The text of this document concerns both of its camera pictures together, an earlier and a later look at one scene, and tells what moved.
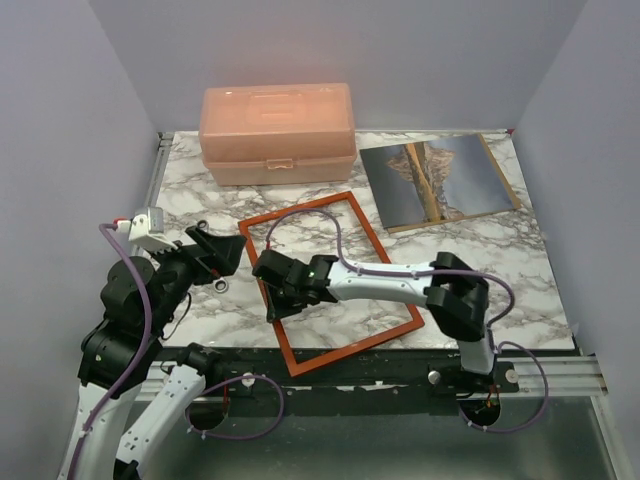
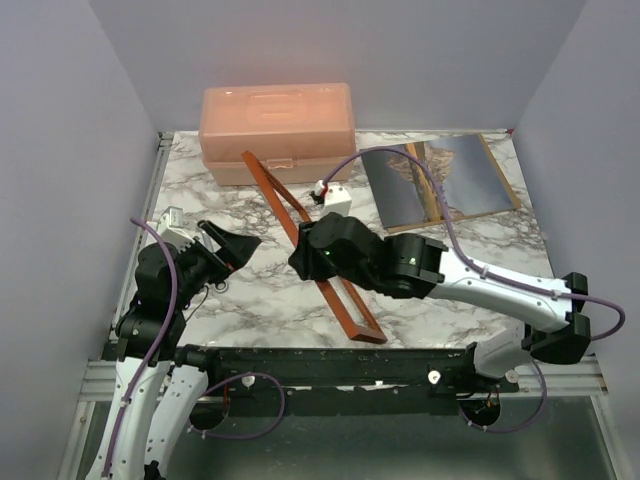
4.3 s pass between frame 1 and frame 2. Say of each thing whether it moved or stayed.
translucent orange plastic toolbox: stayed
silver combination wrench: stayed
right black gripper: moved
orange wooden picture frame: moved
